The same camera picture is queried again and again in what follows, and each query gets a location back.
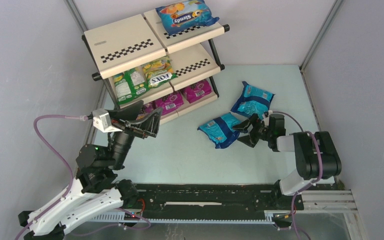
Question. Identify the teal blue candy bag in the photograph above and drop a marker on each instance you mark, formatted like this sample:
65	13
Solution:
220	130
252	100

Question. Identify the magenta grape candy bag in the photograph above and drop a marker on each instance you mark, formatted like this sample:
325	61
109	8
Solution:
169	103
145	110
196	91

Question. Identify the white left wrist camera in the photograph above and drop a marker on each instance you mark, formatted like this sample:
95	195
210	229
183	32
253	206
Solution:
102	121

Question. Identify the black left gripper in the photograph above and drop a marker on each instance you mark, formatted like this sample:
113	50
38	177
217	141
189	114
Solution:
134	127

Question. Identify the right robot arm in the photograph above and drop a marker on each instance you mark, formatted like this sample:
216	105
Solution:
315	154

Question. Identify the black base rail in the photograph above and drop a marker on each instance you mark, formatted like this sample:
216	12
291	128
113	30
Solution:
211	202

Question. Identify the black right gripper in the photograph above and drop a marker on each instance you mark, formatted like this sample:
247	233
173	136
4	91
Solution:
260	131

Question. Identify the green candy bag nutrition side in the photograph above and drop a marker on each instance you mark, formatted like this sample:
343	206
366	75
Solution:
130	85

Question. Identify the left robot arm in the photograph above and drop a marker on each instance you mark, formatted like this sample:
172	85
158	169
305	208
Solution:
94	188

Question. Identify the blue fruit candy bag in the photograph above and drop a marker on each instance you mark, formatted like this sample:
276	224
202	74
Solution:
179	16

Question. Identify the green Fox's candy bag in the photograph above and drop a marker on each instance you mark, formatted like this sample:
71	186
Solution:
158	72

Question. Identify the beige three-tier shelf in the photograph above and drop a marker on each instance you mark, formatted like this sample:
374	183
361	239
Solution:
134	41

